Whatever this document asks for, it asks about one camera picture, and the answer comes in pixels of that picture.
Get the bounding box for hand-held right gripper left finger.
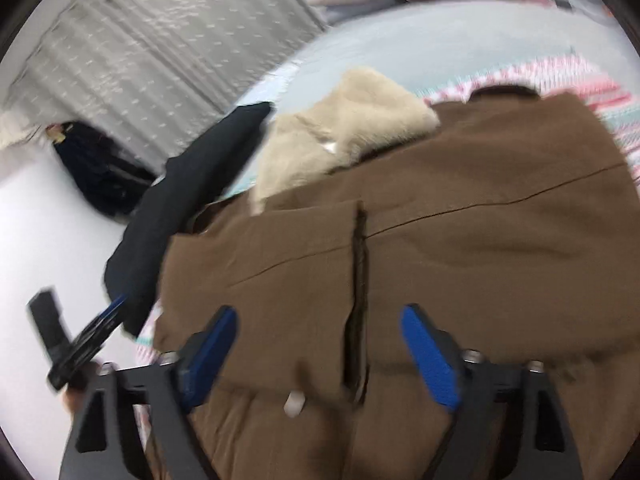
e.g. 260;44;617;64
59;305;239;480

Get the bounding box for black garment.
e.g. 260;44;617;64
103;101;277;339

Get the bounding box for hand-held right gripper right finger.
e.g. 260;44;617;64
399;303;585;480

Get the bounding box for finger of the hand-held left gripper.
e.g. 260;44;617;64
47;294;128;390

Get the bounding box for brown coat with fur collar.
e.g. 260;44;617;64
150;66;640;480

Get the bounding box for grey folded blanket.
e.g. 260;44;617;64
306;0;383;22

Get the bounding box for black backpack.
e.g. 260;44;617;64
46;121;157;219

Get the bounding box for light grey bed sheet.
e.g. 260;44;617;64
235;0;640;111

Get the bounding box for grey star print curtain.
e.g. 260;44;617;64
0;0;327;173

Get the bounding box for person's left hand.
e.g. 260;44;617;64
62;360;108;413

